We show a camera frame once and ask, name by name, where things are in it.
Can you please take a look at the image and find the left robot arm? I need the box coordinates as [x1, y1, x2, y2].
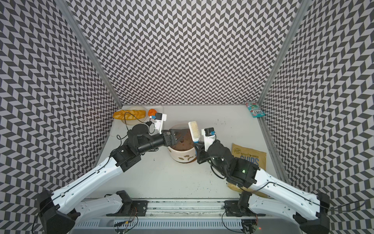
[37, 124, 186, 234]

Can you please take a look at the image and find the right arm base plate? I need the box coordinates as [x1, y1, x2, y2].
[224, 200, 266, 217]

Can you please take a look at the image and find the teal snack packet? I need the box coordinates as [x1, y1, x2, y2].
[245, 101, 266, 118]

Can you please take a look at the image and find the aluminium front rail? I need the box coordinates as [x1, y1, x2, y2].
[71, 199, 302, 234]

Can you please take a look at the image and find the white cutting board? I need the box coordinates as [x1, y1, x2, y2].
[110, 105, 164, 137]

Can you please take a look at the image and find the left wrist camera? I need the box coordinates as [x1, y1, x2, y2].
[150, 113, 167, 134]

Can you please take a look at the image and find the white ceramic pot with mud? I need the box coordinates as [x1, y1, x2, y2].
[168, 123, 196, 161]

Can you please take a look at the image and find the baguette bread loaf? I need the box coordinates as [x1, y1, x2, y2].
[113, 110, 146, 121]

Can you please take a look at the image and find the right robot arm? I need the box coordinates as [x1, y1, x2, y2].
[194, 140, 330, 234]

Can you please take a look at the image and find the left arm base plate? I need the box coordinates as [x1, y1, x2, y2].
[106, 200, 149, 217]

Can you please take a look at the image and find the orange mandarin fruit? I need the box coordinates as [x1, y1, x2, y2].
[148, 109, 157, 118]

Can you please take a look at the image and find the yellow chips bag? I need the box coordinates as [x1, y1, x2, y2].
[228, 143, 269, 198]

